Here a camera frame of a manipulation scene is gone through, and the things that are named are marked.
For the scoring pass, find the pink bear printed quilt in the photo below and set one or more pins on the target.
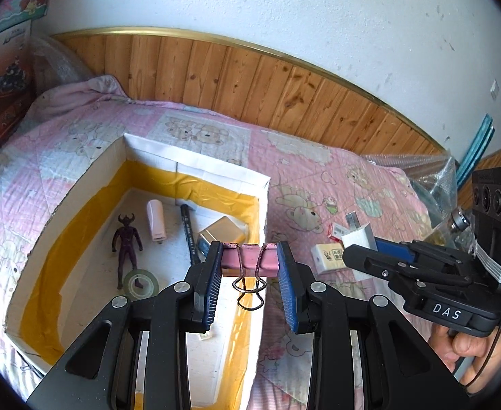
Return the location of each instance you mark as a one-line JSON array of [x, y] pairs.
[[301, 158]]

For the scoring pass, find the pink towel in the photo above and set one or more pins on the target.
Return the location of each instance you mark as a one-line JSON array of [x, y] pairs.
[[88, 89]]

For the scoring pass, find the person's right hand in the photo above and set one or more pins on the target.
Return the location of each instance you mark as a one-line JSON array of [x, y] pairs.
[[468, 350]]

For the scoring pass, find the round metal cap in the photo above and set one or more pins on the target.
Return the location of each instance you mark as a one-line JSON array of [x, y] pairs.
[[460, 220]]

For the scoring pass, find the purple horned figure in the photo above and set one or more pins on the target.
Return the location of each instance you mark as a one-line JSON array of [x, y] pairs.
[[125, 243]]

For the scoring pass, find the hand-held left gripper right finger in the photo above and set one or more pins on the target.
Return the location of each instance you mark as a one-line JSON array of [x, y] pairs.
[[289, 288]]

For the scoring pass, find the small white block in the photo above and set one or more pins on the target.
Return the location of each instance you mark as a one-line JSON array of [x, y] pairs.
[[361, 237]]

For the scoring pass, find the white cylindrical tube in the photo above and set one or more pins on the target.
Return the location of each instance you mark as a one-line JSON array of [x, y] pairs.
[[156, 220]]

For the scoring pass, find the red and white packet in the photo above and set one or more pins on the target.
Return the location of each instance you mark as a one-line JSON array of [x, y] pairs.
[[336, 231]]

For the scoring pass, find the green tape roll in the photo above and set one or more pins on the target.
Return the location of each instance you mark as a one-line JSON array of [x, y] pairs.
[[141, 284]]

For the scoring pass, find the small cream printed box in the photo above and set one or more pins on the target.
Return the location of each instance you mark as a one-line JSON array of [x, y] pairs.
[[327, 258]]

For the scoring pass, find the teal strips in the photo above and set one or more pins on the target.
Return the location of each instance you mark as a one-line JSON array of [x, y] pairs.
[[474, 149]]

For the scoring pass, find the white wall socket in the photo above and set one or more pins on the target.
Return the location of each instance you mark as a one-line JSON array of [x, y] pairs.
[[495, 88]]

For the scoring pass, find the pink binder clip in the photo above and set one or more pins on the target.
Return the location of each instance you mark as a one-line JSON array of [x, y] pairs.
[[250, 260]]

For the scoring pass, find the clear bubble wrap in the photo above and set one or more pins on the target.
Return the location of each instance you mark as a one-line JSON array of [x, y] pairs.
[[58, 62]]

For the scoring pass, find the white cardboard box yellow tape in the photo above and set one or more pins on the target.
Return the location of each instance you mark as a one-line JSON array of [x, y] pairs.
[[84, 205]]

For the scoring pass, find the wooden headboard with gold trim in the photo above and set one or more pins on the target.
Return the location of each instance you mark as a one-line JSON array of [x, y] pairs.
[[233, 77]]

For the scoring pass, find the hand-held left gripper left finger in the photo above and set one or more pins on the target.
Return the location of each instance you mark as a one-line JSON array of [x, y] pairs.
[[210, 284]]

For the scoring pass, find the robot figure toy box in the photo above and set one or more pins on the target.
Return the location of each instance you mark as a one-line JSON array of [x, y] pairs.
[[2, 89]]

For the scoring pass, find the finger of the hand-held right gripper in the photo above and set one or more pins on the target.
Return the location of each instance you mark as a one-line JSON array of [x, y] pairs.
[[393, 250], [370, 262]]

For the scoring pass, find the black pen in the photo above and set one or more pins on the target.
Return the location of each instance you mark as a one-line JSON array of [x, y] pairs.
[[188, 230]]

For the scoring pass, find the crumpled clear plastic wrap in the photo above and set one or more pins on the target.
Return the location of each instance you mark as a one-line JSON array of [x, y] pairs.
[[430, 179]]

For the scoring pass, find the small tan cardboard box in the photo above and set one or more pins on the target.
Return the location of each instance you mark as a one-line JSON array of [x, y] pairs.
[[225, 232]]

